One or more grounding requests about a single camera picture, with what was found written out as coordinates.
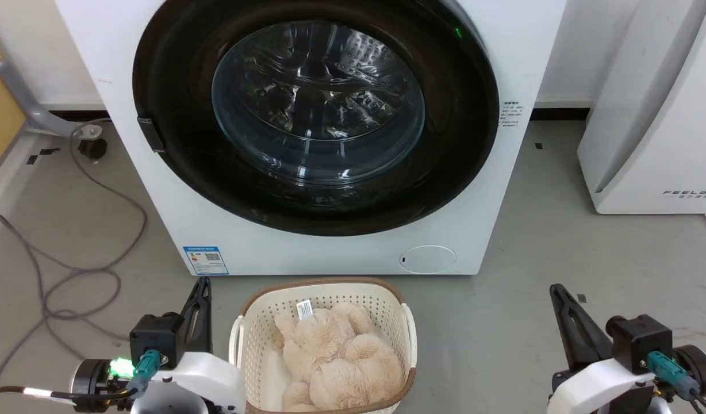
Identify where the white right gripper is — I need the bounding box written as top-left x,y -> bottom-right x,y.
547,283 -> 706,414

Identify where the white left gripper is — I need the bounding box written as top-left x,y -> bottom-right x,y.
71,277 -> 248,414

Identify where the white front-load washing machine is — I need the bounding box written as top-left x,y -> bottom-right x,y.
54,0 -> 567,277

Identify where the black round washer door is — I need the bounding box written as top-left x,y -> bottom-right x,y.
132,0 -> 500,237

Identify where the cream perforated laundry basket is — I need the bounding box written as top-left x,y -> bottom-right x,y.
229,277 -> 418,414

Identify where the beige plush teddy bear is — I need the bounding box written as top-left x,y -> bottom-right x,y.
273,303 -> 405,413

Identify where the round white filter cover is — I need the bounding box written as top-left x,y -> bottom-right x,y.
400,246 -> 457,274

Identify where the white air purifier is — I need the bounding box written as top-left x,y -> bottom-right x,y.
577,0 -> 706,214

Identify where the small printed text sticker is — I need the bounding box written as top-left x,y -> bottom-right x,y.
501,101 -> 525,128

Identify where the grey metal support leg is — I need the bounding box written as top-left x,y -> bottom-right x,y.
0,57 -> 103,140

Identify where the black cable teal plug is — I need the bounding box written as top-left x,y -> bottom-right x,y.
0,350 -> 162,412
646,351 -> 706,414

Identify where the grey floor cable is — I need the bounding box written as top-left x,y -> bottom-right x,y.
0,118 -> 149,397

